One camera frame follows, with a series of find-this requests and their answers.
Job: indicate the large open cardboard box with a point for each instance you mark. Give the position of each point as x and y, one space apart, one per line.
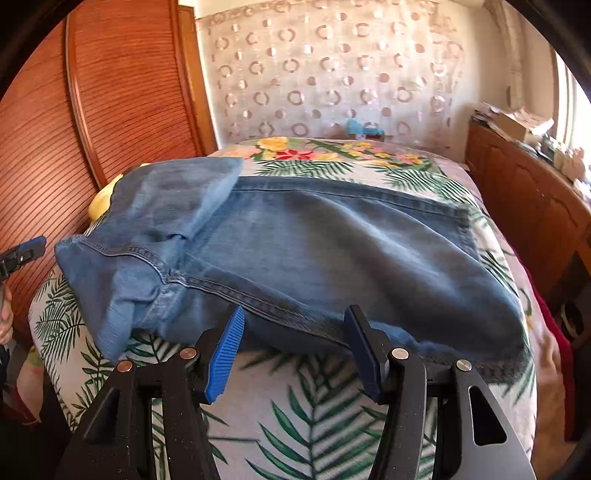
517 124

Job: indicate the tied pale window curtain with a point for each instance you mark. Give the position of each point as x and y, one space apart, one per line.
508 41

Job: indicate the floral blanket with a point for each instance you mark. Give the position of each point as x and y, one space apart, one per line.
300 150

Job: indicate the yellow plush toy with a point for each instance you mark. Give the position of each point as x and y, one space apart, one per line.
99 203

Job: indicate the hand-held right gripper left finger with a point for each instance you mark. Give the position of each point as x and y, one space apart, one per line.
226 355

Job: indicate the wooden cabinet row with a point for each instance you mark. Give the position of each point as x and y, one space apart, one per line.
517 194

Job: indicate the red cloth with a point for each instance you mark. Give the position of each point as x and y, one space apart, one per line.
561 341

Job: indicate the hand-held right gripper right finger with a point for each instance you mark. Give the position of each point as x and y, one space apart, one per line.
364 355

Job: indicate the blue denim pants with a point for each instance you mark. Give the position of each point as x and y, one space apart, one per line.
323 249

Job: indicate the blue cloth bundle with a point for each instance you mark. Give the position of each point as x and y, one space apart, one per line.
358 127

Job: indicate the person's left hand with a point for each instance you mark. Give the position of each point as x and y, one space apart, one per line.
4 318

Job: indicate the wooden slatted wardrobe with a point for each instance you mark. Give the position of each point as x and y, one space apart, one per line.
115 92

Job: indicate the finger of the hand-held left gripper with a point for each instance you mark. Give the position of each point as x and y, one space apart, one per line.
21 256

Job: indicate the wooden framed window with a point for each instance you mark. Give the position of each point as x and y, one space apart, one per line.
572 106

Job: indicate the circle print sheer curtain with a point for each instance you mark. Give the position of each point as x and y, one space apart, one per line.
323 69

